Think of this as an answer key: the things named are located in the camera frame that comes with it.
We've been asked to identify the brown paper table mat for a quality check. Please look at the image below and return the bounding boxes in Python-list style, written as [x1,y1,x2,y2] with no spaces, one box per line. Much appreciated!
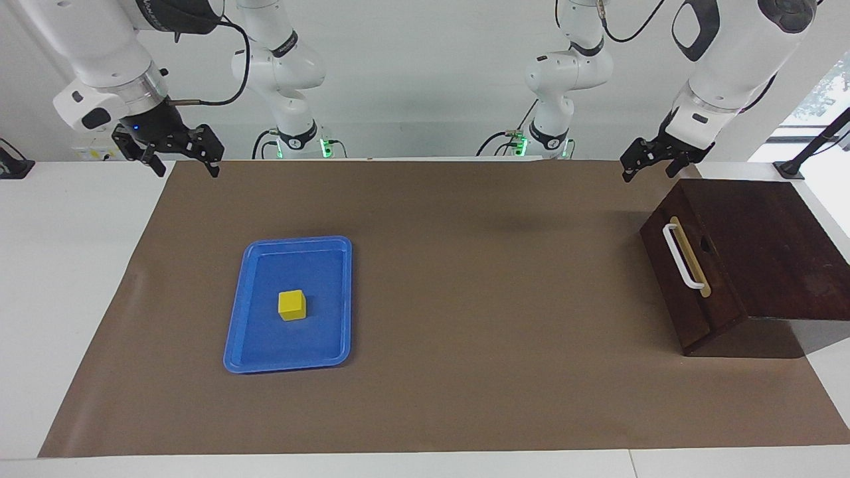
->
[38,159,850,459]

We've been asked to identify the dark wooden drawer cabinet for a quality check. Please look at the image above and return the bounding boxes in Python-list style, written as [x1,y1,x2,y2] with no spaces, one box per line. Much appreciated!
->
[639,178,850,359]

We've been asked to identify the blue plastic tray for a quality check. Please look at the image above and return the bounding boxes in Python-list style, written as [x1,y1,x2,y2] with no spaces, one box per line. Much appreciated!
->
[223,236,353,374]

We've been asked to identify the white drawer handle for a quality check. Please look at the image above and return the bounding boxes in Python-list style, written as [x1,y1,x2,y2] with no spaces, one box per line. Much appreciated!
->
[662,222,706,290]

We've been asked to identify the black camera stand pole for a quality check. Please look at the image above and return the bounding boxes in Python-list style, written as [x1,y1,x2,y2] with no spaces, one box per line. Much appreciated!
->
[774,106,850,181]

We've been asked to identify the black base cable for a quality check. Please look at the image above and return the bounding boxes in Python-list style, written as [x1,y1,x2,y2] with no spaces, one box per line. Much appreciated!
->
[476,100,540,157]
[251,128,280,160]

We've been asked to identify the black left base cable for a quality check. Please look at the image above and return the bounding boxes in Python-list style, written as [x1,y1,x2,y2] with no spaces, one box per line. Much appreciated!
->
[476,100,540,157]

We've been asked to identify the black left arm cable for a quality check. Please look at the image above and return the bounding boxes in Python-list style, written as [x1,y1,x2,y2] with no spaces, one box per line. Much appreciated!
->
[596,0,667,44]

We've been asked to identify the black table clamp mount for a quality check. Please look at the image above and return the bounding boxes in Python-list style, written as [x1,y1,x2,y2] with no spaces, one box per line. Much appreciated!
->
[0,138,35,180]

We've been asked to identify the yellow cube block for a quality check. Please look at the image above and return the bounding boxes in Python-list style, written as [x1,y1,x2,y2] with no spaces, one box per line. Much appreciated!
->
[278,289,307,322]

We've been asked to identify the dark wooden drawer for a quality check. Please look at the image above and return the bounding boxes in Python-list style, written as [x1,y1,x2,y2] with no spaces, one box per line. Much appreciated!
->
[639,181,748,346]

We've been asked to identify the black right base cable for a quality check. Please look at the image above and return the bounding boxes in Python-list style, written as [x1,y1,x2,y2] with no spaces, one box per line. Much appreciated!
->
[251,128,280,160]

